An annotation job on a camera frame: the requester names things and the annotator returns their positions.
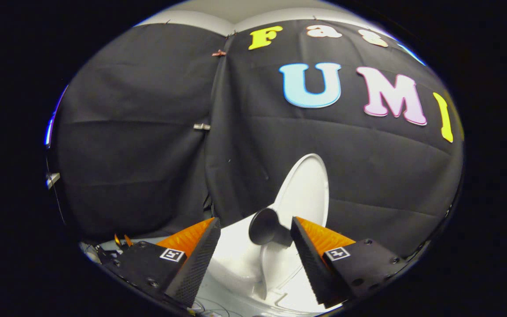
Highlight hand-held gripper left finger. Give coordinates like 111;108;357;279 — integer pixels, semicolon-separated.
104;217;221;308

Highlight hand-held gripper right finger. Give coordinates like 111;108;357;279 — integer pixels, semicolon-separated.
290;217;408;307

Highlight black lid handle knob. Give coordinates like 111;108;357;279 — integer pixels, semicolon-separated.
249;208;293;247

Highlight white toilet with tank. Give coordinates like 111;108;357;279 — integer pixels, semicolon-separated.
198;218;324;316

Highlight white toilet seat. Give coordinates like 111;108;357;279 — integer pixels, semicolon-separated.
211;219;265;291

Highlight black backdrop cloth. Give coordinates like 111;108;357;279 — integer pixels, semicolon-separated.
47;18;464;258

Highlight thin floor cables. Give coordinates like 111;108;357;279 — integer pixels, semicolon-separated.
191;299;241;316

